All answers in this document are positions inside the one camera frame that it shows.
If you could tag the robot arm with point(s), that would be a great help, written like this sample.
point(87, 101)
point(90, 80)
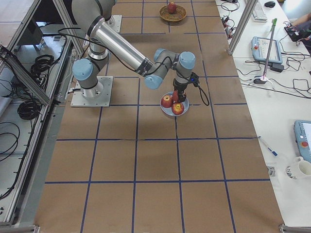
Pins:
point(92, 16)

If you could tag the aluminium side rail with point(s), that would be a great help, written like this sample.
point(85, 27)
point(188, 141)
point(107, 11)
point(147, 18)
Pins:
point(23, 75)

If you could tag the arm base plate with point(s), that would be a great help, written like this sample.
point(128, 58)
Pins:
point(115, 22)
point(99, 96)

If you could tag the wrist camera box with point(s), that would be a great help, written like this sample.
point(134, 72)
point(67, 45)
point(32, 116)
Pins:
point(194, 79)

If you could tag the light blue plate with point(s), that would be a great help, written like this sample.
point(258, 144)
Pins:
point(168, 111)

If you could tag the green tipped stick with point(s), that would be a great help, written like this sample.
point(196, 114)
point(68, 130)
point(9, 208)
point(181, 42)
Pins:
point(263, 78)

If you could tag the white keyboard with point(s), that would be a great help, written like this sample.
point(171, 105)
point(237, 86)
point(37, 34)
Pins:
point(258, 14)

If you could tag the blue white pen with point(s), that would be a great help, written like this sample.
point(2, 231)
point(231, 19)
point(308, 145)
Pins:
point(267, 146)

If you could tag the blue teach pendant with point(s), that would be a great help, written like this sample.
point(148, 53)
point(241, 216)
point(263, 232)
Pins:
point(302, 130)
point(260, 46)

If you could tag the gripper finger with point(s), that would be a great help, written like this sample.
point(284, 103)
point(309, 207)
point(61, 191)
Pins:
point(181, 93)

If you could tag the yellow-red apple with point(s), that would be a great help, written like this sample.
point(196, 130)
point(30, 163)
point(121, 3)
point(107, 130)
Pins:
point(175, 96)

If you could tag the dark red apple in basket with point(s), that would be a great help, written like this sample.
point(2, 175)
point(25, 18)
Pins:
point(171, 7)

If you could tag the white mug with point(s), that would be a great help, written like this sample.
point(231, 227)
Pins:
point(299, 169)

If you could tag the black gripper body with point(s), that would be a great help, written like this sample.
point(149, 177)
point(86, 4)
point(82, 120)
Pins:
point(179, 87)

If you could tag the black power adapter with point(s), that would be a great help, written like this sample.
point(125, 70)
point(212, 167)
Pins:
point(277, 67)

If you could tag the aluminium frame post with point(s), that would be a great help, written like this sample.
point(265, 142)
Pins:
point(241, 26)

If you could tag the woven wicker basket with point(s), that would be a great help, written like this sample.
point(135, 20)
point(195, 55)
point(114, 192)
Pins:
point(179, 14)

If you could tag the black computer mouse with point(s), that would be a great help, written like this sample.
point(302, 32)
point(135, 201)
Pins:
point(270, 4)

